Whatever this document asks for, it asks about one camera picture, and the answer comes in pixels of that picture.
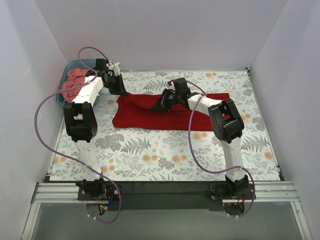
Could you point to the aluminium frame rail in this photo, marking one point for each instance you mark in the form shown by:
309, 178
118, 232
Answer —
51, 193

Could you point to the floral patterned table mat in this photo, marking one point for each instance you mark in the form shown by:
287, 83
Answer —
135, 154

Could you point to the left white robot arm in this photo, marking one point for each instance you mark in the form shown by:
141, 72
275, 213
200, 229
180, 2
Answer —
81, 125

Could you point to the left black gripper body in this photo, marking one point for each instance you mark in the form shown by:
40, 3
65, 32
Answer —
116, 86

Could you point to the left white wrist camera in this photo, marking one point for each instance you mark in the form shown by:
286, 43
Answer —
113, 69

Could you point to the pink t shirt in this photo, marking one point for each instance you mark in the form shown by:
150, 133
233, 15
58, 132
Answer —
75, 78

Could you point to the blue plastic basket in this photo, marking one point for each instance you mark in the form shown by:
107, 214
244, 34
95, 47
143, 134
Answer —
91, 63

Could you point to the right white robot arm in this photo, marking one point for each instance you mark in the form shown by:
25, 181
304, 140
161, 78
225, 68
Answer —
227, 126

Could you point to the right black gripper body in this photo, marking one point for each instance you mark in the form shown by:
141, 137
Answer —
166, 97

